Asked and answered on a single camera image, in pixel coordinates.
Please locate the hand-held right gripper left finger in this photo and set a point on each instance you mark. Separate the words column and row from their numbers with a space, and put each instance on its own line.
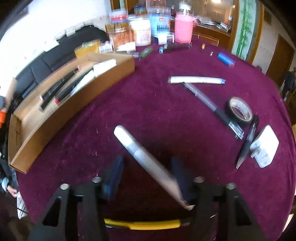
column 113, row 178

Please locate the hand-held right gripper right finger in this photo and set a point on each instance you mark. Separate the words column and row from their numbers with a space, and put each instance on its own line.
column 182, row 179

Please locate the long white stylus pen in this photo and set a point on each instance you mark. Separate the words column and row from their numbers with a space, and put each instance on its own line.
column 148, row 162

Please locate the yellow pen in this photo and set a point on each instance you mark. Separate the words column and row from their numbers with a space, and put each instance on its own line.
column 150, row 224

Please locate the brown cardboard box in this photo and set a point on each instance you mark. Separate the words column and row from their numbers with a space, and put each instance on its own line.
column 69, row 115

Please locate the black marker red caps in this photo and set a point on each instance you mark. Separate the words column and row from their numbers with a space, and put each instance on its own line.
column 66, row 93

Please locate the white barcode tube marker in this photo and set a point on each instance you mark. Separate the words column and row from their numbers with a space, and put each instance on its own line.
column 82, row 83

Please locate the black marker pink cap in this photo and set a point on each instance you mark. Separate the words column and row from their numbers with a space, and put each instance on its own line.
column 59, row 83

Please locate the purple velvet tablecloth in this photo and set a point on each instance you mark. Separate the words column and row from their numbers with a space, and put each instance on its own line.
column 150, row 111

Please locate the black retractable pen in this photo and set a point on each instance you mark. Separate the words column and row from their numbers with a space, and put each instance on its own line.
column 248, row 141

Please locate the clear gel pen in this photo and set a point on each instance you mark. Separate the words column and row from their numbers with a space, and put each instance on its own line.
column 208, row 104

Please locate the black tape roll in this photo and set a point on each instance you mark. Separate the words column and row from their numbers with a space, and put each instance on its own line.
column 231, row 113

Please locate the white flat charger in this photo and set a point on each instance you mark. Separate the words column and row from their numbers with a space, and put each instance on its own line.
column 266, row 146

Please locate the white cylinder marker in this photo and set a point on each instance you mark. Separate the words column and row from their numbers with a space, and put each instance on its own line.
column 196, row 80

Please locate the blue lighter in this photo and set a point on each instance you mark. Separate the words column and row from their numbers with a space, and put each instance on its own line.
column 226, row 59

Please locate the white barcode tag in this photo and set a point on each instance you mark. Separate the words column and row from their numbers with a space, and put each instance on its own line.
column 105, row 46

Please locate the black marker blue cap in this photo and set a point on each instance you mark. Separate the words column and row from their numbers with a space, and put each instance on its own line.
column 175, row 47

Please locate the black sofa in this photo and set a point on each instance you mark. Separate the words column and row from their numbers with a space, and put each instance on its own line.
column 46, row 62

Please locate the clear toothpick jar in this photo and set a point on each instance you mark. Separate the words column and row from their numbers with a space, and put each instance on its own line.
column 119, row 37

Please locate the small white printed box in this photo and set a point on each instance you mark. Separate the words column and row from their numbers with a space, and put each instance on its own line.
column 166, row 39

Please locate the white round jar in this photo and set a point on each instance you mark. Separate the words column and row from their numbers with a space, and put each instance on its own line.
column 140, row 33

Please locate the pink knitted bottle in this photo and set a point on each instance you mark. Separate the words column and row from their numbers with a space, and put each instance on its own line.
column 183, row 27

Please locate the brown wooden door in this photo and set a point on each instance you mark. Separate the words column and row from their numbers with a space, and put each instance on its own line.
column 279, row 55

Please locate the blue label clear jar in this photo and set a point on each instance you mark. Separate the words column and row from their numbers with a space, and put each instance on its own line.
column 159, row 23

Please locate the red blue lid container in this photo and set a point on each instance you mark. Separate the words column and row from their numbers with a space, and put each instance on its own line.
column 118, row 16

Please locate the bamboo wall poster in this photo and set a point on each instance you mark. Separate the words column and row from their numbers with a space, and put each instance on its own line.
column 245, row 30

